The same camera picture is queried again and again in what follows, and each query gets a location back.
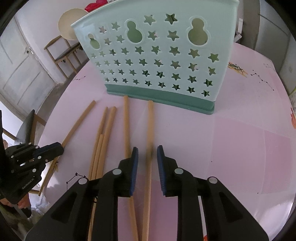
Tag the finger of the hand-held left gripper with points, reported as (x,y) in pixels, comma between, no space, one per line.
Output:
(49,147)
(53,156)

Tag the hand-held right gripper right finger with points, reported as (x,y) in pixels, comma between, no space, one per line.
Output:
(161,171)

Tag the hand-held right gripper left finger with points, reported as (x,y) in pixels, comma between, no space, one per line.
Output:
(134,171)

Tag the single wooden chopstick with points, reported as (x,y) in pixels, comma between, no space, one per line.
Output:
(149,125)

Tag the teal star-holed utensil holder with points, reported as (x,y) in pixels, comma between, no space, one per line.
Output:
(161,58)

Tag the round cream plate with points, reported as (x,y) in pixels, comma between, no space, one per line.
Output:
(69,23)

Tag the person's left hand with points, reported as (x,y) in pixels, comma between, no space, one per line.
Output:
(24,204)

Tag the black-seated wooden chair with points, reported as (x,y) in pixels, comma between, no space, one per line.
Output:
(26,129)

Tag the white fluffy fleece clothing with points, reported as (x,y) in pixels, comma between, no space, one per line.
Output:
(39,208)

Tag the pink printed tablecloth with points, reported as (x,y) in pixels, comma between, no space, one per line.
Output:
(231,150)

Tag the white panelled door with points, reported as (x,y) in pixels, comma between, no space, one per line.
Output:
(20,69)

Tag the wooden chair with dark seat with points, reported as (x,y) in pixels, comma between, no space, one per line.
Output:
(67,52)

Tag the red plastic bag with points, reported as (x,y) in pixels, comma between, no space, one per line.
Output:
(94,4)

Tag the yellow and white rice bag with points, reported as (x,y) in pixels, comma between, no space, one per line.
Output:
(293,99)

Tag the small white box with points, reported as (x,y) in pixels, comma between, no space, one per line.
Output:
(239,30)

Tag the grey refrigerator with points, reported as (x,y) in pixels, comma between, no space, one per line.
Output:
(275,34)

